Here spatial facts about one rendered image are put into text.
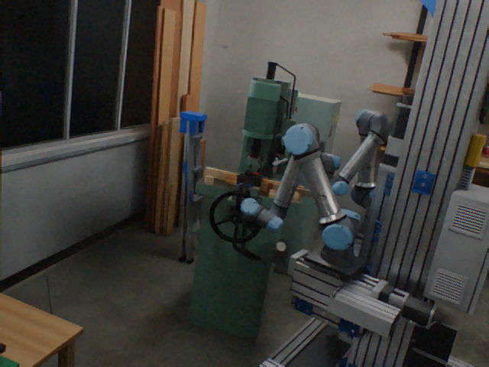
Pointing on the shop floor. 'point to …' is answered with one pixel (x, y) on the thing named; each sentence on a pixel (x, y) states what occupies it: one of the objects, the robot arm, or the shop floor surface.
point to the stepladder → (194, 128)
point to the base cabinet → (231, 281)
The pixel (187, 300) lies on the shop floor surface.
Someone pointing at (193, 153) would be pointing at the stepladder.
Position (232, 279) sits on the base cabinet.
